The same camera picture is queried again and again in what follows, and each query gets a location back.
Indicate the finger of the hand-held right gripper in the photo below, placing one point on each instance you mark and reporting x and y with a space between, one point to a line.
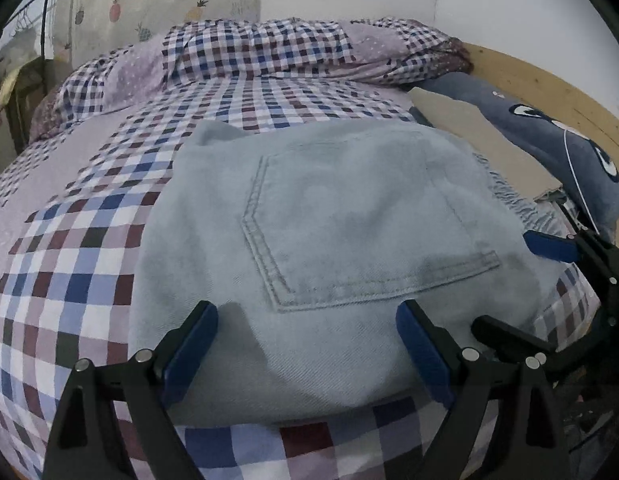
549 247
509 335

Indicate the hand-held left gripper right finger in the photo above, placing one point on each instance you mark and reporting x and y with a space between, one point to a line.
424 355

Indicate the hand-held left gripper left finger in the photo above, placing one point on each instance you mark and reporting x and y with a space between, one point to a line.
189 355

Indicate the light blue denim pants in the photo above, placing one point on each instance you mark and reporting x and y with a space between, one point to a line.
339 210

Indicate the grey fox plush pillow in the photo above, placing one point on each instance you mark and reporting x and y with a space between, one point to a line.
539 135

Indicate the beige folded pants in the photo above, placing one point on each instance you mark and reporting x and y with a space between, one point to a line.
489 145

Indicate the checked patchwork bedsheet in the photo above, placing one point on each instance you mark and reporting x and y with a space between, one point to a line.
64 260

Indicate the wooden side cabinet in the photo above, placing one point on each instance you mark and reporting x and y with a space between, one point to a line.
24 100

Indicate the checked patchwork quilt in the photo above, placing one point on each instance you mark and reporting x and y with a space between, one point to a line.
249 50

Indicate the pineapple print curtain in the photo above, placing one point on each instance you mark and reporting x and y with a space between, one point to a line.
164 0

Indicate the black metal rack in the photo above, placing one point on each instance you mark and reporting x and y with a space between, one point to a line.
45 20

